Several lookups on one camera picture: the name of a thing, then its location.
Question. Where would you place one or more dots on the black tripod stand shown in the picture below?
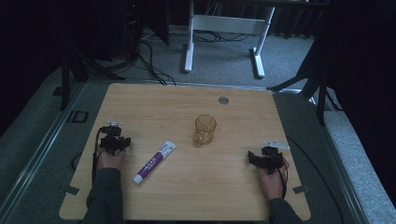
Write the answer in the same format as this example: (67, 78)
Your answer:
(77, 70)
(314, 84)

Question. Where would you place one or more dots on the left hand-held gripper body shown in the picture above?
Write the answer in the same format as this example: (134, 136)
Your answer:
(110, 142)

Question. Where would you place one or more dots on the amber glass cup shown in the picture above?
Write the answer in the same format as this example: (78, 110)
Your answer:
(204, 130)

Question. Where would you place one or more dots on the black rectangular frame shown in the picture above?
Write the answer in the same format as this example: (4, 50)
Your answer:
(79, 116)

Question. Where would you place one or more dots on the white desk frame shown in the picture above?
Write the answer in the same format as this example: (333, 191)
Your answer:
(229, 25)

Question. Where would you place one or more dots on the purple and white toothpaste tube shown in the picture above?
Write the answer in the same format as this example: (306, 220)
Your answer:
(154, 162)

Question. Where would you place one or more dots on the grey table grommet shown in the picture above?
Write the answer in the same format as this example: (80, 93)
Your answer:
(223, 100)

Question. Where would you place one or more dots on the grey tape piece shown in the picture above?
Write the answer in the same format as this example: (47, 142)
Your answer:
(300, 189)
(69, 189)

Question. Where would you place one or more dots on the metal floor rail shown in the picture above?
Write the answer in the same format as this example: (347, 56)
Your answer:
(37, 152)

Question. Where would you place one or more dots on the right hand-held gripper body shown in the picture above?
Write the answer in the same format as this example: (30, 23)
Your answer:
(271, 158)

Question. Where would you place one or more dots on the person's right hand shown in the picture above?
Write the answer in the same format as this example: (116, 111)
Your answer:
(274, 184)

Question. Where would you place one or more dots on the dark computer tower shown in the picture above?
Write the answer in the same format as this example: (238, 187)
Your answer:
(132, 28)

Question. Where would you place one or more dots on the dark curtain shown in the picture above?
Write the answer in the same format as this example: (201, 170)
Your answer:
(361, 62)

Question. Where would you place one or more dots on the person's left hand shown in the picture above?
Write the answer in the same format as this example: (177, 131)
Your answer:
(109, 160)

